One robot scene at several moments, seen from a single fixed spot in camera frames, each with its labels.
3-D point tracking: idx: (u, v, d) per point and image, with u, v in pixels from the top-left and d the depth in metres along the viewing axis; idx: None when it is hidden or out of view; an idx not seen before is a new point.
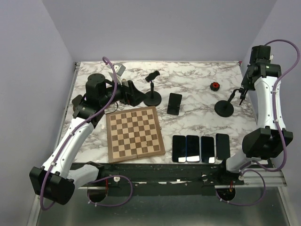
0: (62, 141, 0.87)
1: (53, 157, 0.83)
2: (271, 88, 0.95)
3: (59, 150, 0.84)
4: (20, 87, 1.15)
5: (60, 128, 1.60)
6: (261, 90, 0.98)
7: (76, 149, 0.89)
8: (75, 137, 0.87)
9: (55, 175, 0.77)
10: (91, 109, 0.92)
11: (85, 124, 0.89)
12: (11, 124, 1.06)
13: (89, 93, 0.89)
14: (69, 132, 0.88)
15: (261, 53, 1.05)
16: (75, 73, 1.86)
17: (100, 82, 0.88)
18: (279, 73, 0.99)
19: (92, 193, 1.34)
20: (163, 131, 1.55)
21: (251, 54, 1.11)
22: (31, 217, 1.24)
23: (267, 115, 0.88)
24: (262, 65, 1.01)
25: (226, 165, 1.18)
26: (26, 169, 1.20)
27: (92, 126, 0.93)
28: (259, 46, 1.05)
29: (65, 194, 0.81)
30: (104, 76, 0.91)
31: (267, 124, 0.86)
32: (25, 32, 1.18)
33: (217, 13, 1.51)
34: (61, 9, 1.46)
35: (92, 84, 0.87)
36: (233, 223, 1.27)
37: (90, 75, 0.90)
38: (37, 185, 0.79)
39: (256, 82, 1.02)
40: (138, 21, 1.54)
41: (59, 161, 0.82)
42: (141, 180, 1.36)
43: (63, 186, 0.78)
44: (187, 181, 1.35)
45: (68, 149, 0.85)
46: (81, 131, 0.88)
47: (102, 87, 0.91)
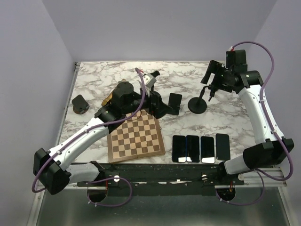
0: (75, 134, 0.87)
1: (62, 145, 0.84)
2: (257, 97, 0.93)
3: (69, 141, 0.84)
4: (20, 87, 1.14)
5: (60, 128, 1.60)
6: (249, 100, 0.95)
7: (84, 147, 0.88)
8: (87, 135, 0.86)
9: (55, 164, 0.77)
10: (113, 116, 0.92)
11: (102, 126, 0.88)
12: (11, 123, 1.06)
13: (114, 100, 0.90)
14: (84, 129, 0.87)
15: (238, 60, 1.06)
16: (75, 73, 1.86)
17: (127, 93, 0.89)
18: (261, 80, 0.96)
19: (92, 193, 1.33)
20: (163, 131, 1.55)
21: (229, 62, 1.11)
22: (31, 217, 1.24)
23: (263, 127, 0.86)
24: (241, 74, 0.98)
25: (226, 168, 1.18)
26: (25, 169, 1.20)
27: (106, 131, 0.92)
28: (235, 53, 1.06)
29: (57, 185, 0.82)
30: (132, 87, 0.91)
31: (266, 136, 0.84)
32: (24, 31, 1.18)
33: (217, 13, 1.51)
34: (62, 9, 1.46)
35: (118, 92, 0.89)
36: (233, 223, 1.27)
37: (120, 83, 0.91)
38: (37, 166, 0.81)
39: (241, 92, 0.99)
40: (138, 21, 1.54)
41: (65, 152, 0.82)
42: (141, 181, 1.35)
43: (59, 177, 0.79)
44: (187, 181, 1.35)
45: (77, 144, 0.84)
46: (95, 131, 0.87)
47: (129, 97, 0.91)
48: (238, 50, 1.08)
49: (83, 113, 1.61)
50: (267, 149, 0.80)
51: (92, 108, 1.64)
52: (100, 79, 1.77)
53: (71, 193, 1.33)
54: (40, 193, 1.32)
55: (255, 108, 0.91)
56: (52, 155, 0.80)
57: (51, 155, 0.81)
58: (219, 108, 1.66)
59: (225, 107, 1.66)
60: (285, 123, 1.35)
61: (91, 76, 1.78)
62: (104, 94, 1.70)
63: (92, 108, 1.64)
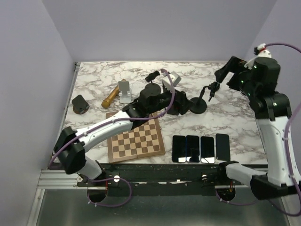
0: (102, 121, 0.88)
1: (88, 128, 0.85)
2: (282, 133, 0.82)
3: (96, 126, 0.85)
4: (20, 87, 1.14)
5: (60, 128, 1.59)
6: (270, 134, 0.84)
7: (107, 136, 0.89)
8: (113, 125, 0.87)
9: (78, 144, 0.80)
10: (138, 114, 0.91)
11: (127, 121, 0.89)
12: (11, 123, 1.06)
13: (140, 100, 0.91)
14: (111, 118, 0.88)
15: (267, 79, 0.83)
16: (75, 73, 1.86)
17: (154, 94, 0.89)
18: (289, 110, 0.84)
19: (92, 193, 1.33)
20: (163, 131, 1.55)
21: (254, 74, 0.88)
22: (31, 217, 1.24)
23: (282, 170, 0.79)
24: (268, 100, 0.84)
25: (226, 171, 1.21)
26: (25, 169, 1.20)
27: (131, 126, 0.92)
28: (267, 70, 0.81)
29: (73, 166, 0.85)
30: (160, 90, 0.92)
31: (284, 181, 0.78)
32: (25, 31, 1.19)
33: (217, 13, 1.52)
34: (62, 9, 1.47)
35: (145, 93, 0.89)
36: (233, 223, 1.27)
37: (147, 84, 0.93)
38: (60, 142, 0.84)
39: (262, 121, 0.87)
40: (138, 21, 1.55)
41: (90, 135, 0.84)
42: (141, 181, 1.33)
43: (78, 158, 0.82)
44: (187, 181, 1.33)
45: (102, 131, 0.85)
46: (121, 124, 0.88)
47: (155, 99, 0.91)
48: (273, 64, 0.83)
49: (83, 113, 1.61)
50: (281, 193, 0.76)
51: (92, 108, 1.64)
52: (100, 79, 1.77)
53: (72, 193, 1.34)
54: (41, 193, 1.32)
55: (276, 147, 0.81)
56: (78, 135, 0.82)
57: (77, 134, 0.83)
58: (219, 108, 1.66)
59: (225, 107, 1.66)
60: None
61: (91, 76, 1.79)
62: (104, 94, 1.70)
63: (92, 108, 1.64)
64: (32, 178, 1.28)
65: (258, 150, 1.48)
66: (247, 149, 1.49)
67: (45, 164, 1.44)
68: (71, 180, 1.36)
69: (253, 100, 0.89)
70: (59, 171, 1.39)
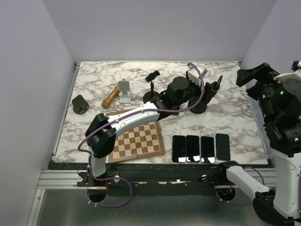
0: (131, 110, 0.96)
1: (119, 116, 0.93)
2: (298, 170, 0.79)
3: (127, 115, 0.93)
4: (20, 86, 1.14)
5: (60, 128, 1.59)
6: (285, 168, 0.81)
7: (135, 125, 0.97)
8: (142, 115, 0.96)
9: (110, 130, 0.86)
10: (164, 105, 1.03)
11: (155, 111, 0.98)
12: (11, 123, 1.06)
13: (168, 92, 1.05)
14: (140, 108, 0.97)
15: (293, 110, 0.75)
16: (75, 73, 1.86)
17: (181, 87, 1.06)
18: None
19: (92, 193, 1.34)
20: (163, 131, 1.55)
21: (279, 100, 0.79)
22: (31, 217, 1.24)
23: (291, 204, 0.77)
24: (290, 134, 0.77)
25: (226, 174, 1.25)
26: (25, 169, 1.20)
27: (156, 117, 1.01)
28: (296, 102, 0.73)
29: (102, 152, 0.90)
30: (187, 84, 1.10)
31: (291, 214, 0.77)
32: (24, 31, 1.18)
33: (217, 13, 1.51)
34: (62, 8, 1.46)
35: (173, 86, 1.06)
36: (234, 223, 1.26)
37: (175, 81, 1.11)
38: (92, 127, 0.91)
39: (280, 153, 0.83)
40: (138, 20, 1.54)
41: (121, 122, 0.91)
42: (141, 181, 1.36)
43: (109, 143, 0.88)
44: (187, 181, 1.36)
45: (132, 119, 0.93)
46: (149, 114, 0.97)
47: (182, 92, 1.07)
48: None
49: (83, 113, 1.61)
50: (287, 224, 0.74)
51: (92, 108, 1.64)
52: (100, 79, 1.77)
53: (72, 193, 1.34)
54: (41, 194, 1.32)
55: (289, 181, 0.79)
56: (111, 121, 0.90)
57: (109, 121, 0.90)
58: (219, 108, 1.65)
59: (225, 107, 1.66)
60: None
61: (91, 76, 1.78)
62: (104, 94, 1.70)
63: (92, 108, 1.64)
64: (32, 178, 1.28)
65: (258, 150, 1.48)
66: (247, 149, 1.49)
67: (45, 164, 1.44)
68: (71, 180, 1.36)
69: (272, 128, 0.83)
70: (59, 171, 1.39)
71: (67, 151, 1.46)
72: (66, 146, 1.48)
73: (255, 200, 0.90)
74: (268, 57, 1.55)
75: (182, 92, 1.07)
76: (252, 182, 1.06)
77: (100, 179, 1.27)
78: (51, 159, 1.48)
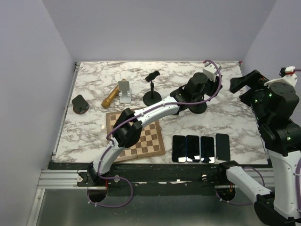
0: (154, 104, 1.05)
1: (143, 110, 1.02)
2: (294, 168, 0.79)
3: (151, 109, 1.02)
4: (20, 87, 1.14)
5: (60, 128, 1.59)
6: (281, 167, 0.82)
7: (157, 117, 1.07)
8: (163, 108, 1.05)
9: (138, 122, 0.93)
10: (184, 98, 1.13)
11: (175, 104, 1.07)
12: (11, 123, 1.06)
13: (189, 86, 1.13)
14: (162, 102, 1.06)
15: (282, 110, 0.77)
16: (75, 73, 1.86)
17: (201, 82, 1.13)
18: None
19: (92, 193, 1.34)
20: (163, 131, 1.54)
21: (270, 101, 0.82)
22: (31, 217, 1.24)
23: (290, 204, 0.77)
24: (283, 134, 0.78)
25: (226, 174, 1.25)
26: (26, 169, 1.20)
27: (176, 110, 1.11)
28: (283, 102, 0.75)
29: (130, 143, 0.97)
30: (206, 79, 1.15)
31: (291, 214, 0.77)
32: (24, 31, 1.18)
33: (217, 13, 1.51)
34: (62, 9, 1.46)
35: (194, 80, 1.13)
36: (233, 223, 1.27)
37: (196, 74, 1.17)
38: (120, 120, 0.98)
39: (273, 153, 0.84)
40: (138, 20, 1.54)
41: (146, 116, 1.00)
42: (142, 180, 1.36)
43: (137, 135, 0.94)
44: (187, 181, 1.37)
45: (156, 112, 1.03)
46: (170, 107, 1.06)
47: (201, 86, 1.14)
48: (289, 95, 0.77)
49: (83, 113, 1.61)
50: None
51: (92, 108, 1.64)
52: (100, 79, 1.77)
53: (72, 193, 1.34)
54: (41, 194, 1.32)
55: (286, 181, 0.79)
56: (137, 115, 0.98)
57: (135, 115, 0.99)
58: (219, 108, 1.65)
59: (225, 107, 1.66)
60: None
61: (91, 76, 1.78)
62: (104, 94, 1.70)
63: (92, 108, 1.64)
64: (32, 178, 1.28)
65: (258, 150, 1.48)
66: (247, 149, 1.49)
67: (45, 164, 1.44)
68: (71, 180, 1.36)
69: (265, 129, 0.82)
70: (59, 171, 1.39)
71: (67, 151, 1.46)
72: (65, 146, 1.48)
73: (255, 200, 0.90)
74: (268, 57, 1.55)
75: (201, 87, 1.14)
76: (253, 183, 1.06)
77: (102, 177, 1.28)
78: (51, 159, 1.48)
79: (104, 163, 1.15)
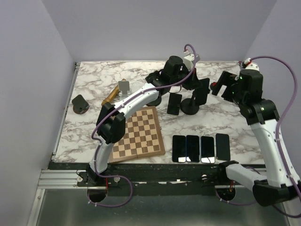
0: (133, 94, 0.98)
1: (123, 101, 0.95)
2: (273, 135, 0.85)
3: (130, 99, 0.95)
4: (20, 87, 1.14)
5: (60, 128, 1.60)
6: (262, 136, 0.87)
7: (139, 106, 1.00)
8: (143, 96, 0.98)
9: (120, 114, 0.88)
10: (161, 82, 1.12)
11: (154, 90, 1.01)
12: (11, 124, 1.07)
13: (166, 69, 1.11)
14: (140, 90, 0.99)
15: (253, 86, 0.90)
16: (75, 73, 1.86)
17: (178, 63, 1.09)
18: (276, 113, 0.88)
19: (92, 193, 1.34)
20: (163, 131, 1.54)
21: (243, 83, 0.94)
22: (31, 216, 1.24)
23: (279, 170, 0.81)
24: (256, 106, 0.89)
25: (226, 173, 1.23)
26: (26, 169, 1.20)
27: (157, 94, 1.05)
28: (251, 78, 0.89)
29: (116, 136, 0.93)
30: (182, 60, 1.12)
31: (282, 181, 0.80)
32: (24, 32, 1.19)
33: (217, 13, 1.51)
34: (62, 9, 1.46)
35: (171, 62, 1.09)
36: (233, 223, 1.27)
37: (171, 56, 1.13)
38: (102, 116, 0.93)
39: (253, 125, 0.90)
40: (138, 20, 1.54)
41: (126, 107, 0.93)
42: (142, 180, 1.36)
43: (121, 127, 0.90)
44: (187, 181, 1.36)
45: (136, 102, 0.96)
46: (149, 93, 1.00)
47: (178, 68, 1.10)
48: (255, 73, 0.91)
49: (83, 113, 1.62)
50: (282, 196, 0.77)
51: (92, 108, 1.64)
52: (100, 79, 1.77)
53: (72, 193, 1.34)
54: (41, 193, 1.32)
55: (270, 149, 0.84)
56: (117, 108, 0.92)
57: (115, 107, 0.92)
58: (219, 108, 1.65)
59: (225, 107, 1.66)
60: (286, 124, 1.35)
61: (91, 76, 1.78)
62: (104, 94, 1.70)
63: (92, 108, 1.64)
64: (32, 178, 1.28)
65: (258, 150, 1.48)
66: (247, 149, 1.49)
67: (46, 164, 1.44)
68: (71, 180, 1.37)
69: (243, 107, 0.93)
70: (59, 171, 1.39)
71: (67, 151, 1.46)
72: (65, 146, 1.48)
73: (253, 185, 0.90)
74: (268, 57, 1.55)
75: (178, 69, 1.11)
76: (251, 173, 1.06)
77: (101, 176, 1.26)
78: (51, 159, 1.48)
79: (99, 162, 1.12)
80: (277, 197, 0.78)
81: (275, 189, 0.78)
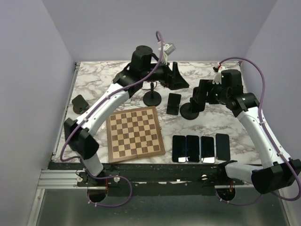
0: (97, 103, 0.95)
1: (87, 113, 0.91)
2: (257, 119, 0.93)
3: (93, 109, 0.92)
4: (20, 87, 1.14)
5: (60, 128, 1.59)
6: (249, 123, 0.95)
7: (108, 113, 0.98)
8: (109, 101, 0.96)
9: (83, 130, 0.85)
10: (130, 78, 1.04)
11: (122, 91, 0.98)
12: (11, 123, 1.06)
13: (134, 62, 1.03)
14: (105, 95, 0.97)
15: (233, 82, 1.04)
16: (75, 73, 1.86)
17: (146, 54, 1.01)
18: (257, 101, 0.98)
19: (92, 193, 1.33)
20: (163, 131, 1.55)
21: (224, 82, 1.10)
22: (31, 216, 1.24)
23: (269, 149, 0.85)
24: (238, 98, 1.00)
25: (227, 173, 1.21)
26: (26, 169, 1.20)
27: (127, 95, 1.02)
28: (230, 75, 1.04)
29: (89, 150, 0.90)
30: (151, 50, 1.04)
31: (274, 160, 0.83)
32: (24, 31, 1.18)
33: (217, 14, 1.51)
34: (61, 8, 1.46)
35: (138, 53, 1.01)
36: (233, 223, 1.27)
37: (139, 46, 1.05)
38: (67, 133, 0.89)
39: (239, 115, 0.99)
40: (139, 20, 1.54)
41: (91, 119, 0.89)
42: (141, 180, 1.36)
43: (90, 142, 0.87)
44: (187, 181, 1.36)
45: (100, 110, 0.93)
46: (116, 96, 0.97)
47: (147, 60, 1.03)
48: (234, 71, 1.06)
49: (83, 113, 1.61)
50: (277, 174, 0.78)
51: None
52: (100, 79, 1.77)
53: (72, 193, 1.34)
54: (41, 193, 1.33)
55: (257, 132, 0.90)
56: (80, 123, 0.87)
57: (79, 123, 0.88)
58: (219, 108, 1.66)
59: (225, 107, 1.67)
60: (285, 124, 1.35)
61: (91, 76, 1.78)
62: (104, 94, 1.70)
63: None
64: (32, 178, 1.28)
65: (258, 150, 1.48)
66: (247, 149, 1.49)
67: (46, 164, 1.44)
68: (71, 180, 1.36)
69: (228, 100, 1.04)
70: (59, 171, 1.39)
71: (67, 151, 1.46)
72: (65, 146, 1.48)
73: (252, 176, 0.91)
74: (268, 57, 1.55)
75: (148, 61, 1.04)
76: (246, 165, 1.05)
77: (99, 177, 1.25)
78: (51, 159, 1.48)
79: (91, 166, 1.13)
80: (273, 176, 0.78)
81: (269, 170, 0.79)
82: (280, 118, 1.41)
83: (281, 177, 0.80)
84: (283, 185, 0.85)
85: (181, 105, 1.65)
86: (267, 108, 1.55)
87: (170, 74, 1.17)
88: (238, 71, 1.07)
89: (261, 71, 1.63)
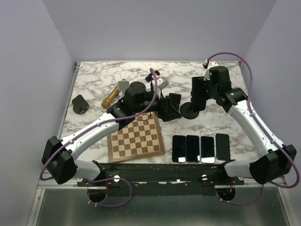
0: (86, 127, 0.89)
1: (74, 135, 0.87)
2: (248, 111, 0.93)
3: (80, 133, 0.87)
4: (20, 87, 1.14)
5: (60, 128, 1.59)
6: (240, 116, 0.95)
7: (95, 139, 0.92)
8: (100, 128, 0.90)
9: (65, 152, 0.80)
10: (123, 113, 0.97)
11: (113, 121, 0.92)
12: (11, 124, 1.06)
13: (127, 98, 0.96)
14: (96, 122, 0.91)
15: (222, 77, 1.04)
16: (75, 73, 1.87)
17: (139, 92, 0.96)
18: (245, 95, 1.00)
19: (92, 193, 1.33)
20: (163, 131, 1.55)
21: (212, 78, 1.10)
22: (31, 216, 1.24)
23: (262, 139, 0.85)
24: (227, 93, 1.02)
25: (227, 172, 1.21)
26: (25, 170, 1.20)
27: (116, 126, 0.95)
28: (218, 72, 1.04)
29: (65, 174, 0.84)
30: (145, 87, 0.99)
31: (268, 147, 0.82)
32: (23, 30, 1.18)
33: (217, 14, 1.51)
34: (61, 8, 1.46)
35: (131, 91, 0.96)
36: (233, 223, 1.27)
37: (133, 83, 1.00)
38: (47, 154, 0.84)
39: (230, 110, 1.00)
40: (138, 20, 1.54)
41: (76, 141, 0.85)
42: (142, 181, 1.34)
43: (68, 166, 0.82)
44: (187, 181, 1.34)
45: (88, 135, 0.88)
46: (107, 125, 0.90)
47: (141, 96, 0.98)
48: (221, 67, 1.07)
49: (83, 113, 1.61)
50: (273, 161, 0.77)
51: (92, 108, 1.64)
52: (100, 79, 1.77)
53: (72, 193, 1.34)
54: (41, 193, 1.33)
55: (249, 122, 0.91)
56: (65, 143, 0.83)
57: (63, 143, 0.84)
58: (219, 108, 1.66)
59: None
60: (285, 124, 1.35)
61: (91, 76, 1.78)
62: (104, 94, 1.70)
63: (92, 108, 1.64)
64: (32, 178, 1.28)
65: None
66: (247, 149, 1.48)
67: None
68: (71, 180, 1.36)
69: (218, 96, 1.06)
70: None
71: None
72: None
73: (250, 168, 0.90)
74: (268, 57, 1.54)
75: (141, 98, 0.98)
76: (241, 162, 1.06)
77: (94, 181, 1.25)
78: None
79: (90, 174, 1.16)
80: (269, 164, 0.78)
81: (265, 158, 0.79)
82: (280, 119, 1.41)
83: (276, 164, 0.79)
84: (281, 173, 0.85)
85: (181, 105, 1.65)
86: (268, 108, 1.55)
87: (163, 106, 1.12)
88: (225, 67, 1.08)
89: (261, 71, 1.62)
